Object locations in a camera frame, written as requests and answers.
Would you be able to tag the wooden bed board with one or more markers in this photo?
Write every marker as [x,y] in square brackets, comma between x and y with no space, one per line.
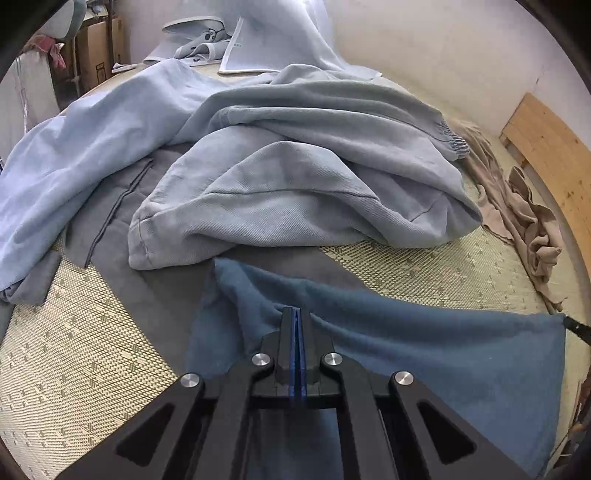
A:
[561,160]

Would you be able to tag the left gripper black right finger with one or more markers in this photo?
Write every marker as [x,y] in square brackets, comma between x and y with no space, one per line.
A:
[393,427]

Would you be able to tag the dark blue garment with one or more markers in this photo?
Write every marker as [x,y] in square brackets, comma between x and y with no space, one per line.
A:
[502,372]

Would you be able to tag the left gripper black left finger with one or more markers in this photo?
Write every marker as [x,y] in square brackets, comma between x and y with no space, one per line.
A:
[196,428]

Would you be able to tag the dark grey garment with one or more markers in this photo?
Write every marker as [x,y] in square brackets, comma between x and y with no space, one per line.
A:
[160,280]

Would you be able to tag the cardboard box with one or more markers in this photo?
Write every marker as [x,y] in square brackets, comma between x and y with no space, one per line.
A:
[92,51]

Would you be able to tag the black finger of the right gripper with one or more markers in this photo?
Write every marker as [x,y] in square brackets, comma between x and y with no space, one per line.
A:
[581,330]

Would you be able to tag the beige brown garment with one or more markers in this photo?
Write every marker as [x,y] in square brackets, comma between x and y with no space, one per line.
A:
[510,212]

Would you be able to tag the light blue hoodie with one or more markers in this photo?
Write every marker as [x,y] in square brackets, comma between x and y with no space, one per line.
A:
[300,157]

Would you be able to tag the woven bed mat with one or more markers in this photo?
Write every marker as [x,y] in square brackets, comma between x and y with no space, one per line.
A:
[74,364]

